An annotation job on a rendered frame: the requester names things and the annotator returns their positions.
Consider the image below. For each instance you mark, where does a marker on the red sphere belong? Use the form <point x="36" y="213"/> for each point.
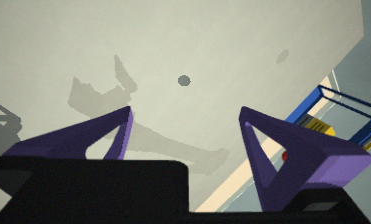
<point x="284" y="155"/>

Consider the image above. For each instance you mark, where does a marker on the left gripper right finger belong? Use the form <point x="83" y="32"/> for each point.
<point x="314" y="159"/>

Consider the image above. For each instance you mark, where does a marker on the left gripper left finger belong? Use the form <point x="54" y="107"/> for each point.
<point x="73" y="141"/>

